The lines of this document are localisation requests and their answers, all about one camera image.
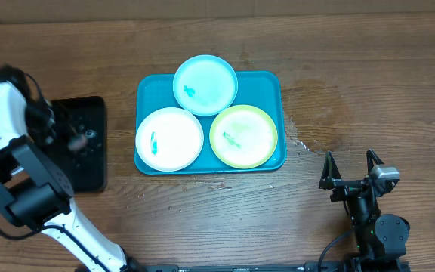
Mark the yellow plate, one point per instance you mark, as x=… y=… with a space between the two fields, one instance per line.
x=243 y=136

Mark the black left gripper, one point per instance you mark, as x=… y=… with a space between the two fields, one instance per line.
x=57 y=134

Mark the teal tray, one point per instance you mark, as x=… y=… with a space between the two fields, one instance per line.
x=259 y=88

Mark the light blue plate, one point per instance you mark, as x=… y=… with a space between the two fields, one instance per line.
x=205 y=85

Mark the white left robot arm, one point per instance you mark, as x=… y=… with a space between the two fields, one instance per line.
x=34 y=191

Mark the black tray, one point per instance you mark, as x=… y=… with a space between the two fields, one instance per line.
x=85 y=169

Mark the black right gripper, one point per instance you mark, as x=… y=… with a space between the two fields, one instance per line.
x=329 y=178

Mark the white plate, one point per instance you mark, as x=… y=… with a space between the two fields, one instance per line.
x=169 y=139

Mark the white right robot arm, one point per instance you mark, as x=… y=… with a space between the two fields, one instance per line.
x=381 y=239

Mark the grey-green sponge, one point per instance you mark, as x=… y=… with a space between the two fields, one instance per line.
x=77 y=143

